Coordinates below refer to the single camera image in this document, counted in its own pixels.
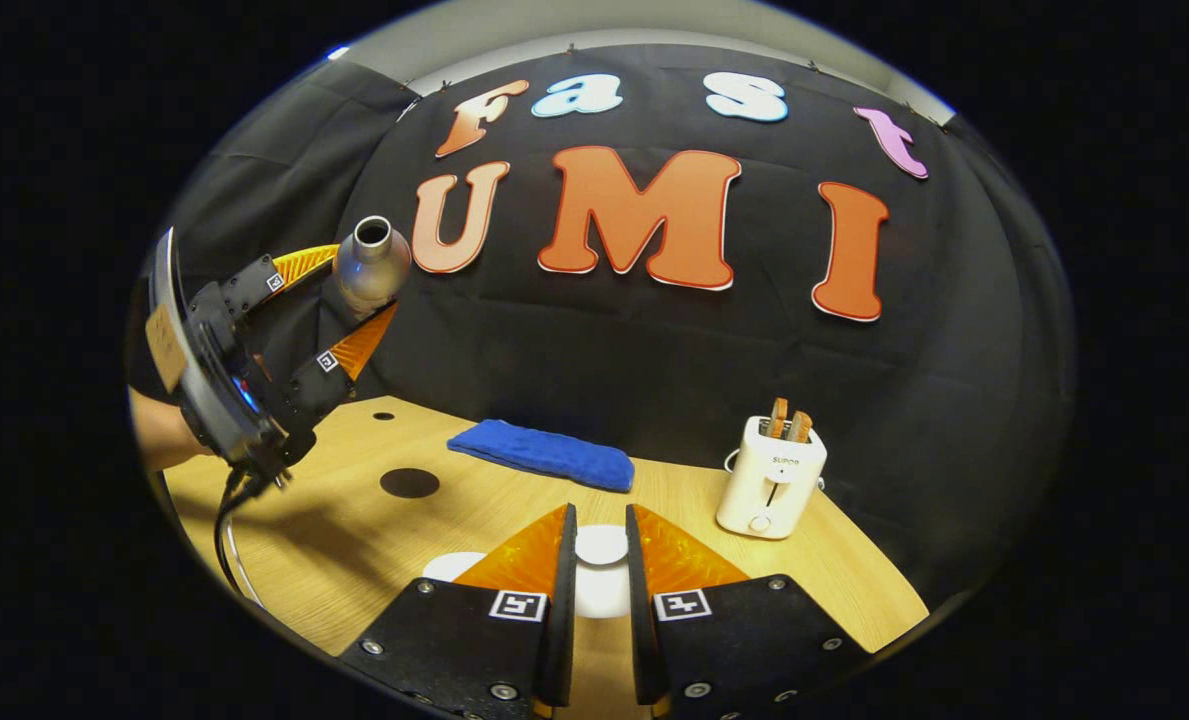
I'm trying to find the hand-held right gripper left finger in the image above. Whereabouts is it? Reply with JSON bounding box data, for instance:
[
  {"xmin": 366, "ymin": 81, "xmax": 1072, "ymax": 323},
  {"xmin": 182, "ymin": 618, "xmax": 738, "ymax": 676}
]
[{"xmin": 339, "ymin": 503, "xmax": 578, "ymax": 720}]

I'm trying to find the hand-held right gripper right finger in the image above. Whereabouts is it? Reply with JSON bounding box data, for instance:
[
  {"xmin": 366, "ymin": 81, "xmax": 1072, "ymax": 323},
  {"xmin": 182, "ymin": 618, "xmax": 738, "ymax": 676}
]
[{"xmin": 626, "ymin": 503, "xmax": 870, "ymax": 720}]

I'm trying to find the white teacup lid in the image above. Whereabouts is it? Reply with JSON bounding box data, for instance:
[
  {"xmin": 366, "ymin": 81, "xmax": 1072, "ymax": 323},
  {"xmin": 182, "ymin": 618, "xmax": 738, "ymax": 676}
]
[{"xmin": 574, "ymin": 524, "xmax": 635, "ymax": 620}]

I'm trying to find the white teacup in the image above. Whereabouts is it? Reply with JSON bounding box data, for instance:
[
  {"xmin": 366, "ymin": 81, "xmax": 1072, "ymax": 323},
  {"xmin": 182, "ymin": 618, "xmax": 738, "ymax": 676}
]
[{"xmin": 423, "ymin": 551, "xmax": 487, "ymax": 584}]

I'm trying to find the silver water bottle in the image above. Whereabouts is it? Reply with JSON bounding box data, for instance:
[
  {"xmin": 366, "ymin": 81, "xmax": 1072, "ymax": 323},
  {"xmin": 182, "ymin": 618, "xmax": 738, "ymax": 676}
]
[{"xmin": 333, "ymin": 215, "xmax": 414, "ymax": 322}]

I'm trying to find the dark round coaster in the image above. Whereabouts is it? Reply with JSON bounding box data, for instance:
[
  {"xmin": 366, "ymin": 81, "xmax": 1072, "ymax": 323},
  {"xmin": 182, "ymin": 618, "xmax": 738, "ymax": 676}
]
[{"xmin": 380, "ymin": 468, "xmax": 442, "ymax": 500}]

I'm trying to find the blue folded towel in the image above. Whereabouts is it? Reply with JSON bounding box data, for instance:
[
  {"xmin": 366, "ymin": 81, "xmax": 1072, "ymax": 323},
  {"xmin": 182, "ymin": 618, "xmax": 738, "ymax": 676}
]
[{"xmin": 447, "ymin": 419, "xmax": 637, "ymax": 495}]

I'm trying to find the white toaster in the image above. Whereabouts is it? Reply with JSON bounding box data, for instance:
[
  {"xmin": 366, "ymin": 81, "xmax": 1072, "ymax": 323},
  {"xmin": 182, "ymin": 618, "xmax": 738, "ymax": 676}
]
[{"xmin": 716, "ymin": 415, "xmax": 829, "ymax": 542}]

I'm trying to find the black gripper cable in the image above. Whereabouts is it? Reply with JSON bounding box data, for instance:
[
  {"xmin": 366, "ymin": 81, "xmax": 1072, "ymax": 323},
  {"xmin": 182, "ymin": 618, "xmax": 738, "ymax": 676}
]
[{"xmin": 213, "ymin": 468, "xmax": 277, "ymax": 613}]

